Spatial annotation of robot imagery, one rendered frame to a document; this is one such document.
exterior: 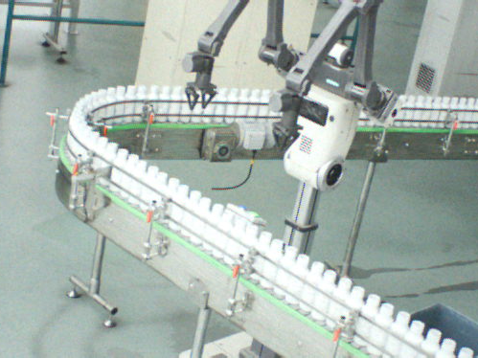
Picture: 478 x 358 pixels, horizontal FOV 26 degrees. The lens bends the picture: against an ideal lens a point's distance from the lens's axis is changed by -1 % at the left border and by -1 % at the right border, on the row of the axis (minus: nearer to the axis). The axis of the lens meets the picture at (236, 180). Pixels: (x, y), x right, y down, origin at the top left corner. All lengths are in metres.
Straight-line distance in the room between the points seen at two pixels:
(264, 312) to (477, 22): 6.20
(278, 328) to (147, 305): 1.94
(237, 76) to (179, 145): 2.76
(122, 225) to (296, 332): 0.91
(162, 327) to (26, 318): 0.67
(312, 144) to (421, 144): 1.73
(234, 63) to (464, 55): 2.58
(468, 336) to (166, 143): 1.84
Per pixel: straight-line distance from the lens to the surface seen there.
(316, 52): 3.56
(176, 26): 7.38
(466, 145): 5.94
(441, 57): 9.39
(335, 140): 4.05
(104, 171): 4.04
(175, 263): 3.80
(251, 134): 4.92
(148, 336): 5.10
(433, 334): 3.18
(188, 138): 4.98
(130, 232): 3.97
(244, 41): 7.61
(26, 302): 5.23
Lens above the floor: 2.59
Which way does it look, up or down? 21 degrees down
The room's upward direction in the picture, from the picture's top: 12 degrees clockwise
